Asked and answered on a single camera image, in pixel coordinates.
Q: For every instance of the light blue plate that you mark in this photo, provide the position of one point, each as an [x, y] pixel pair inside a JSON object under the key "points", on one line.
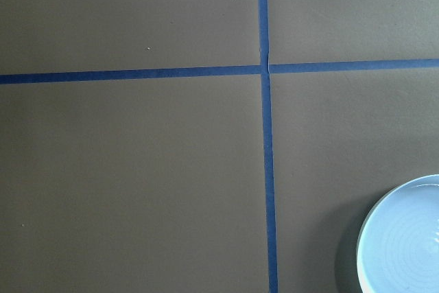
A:
{"points": [[404, 238]]}

